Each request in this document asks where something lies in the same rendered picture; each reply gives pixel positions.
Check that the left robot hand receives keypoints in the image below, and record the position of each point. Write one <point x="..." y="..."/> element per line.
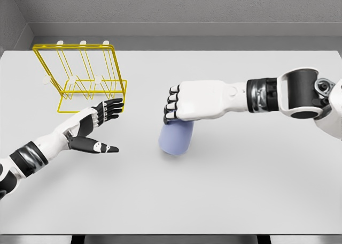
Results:
<point x="85" y="122"/>

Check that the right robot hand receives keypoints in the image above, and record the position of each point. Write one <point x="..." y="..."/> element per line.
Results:
<point x="197" y="99"/>

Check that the light blue cup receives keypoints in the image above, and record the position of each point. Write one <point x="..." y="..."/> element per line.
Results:
<point x="175" y="138"/>

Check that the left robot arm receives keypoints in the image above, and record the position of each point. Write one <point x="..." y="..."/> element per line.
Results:
<point x="29" y="154"/>

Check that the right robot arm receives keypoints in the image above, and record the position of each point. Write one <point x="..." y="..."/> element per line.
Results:
<point x="288" y="98"/>

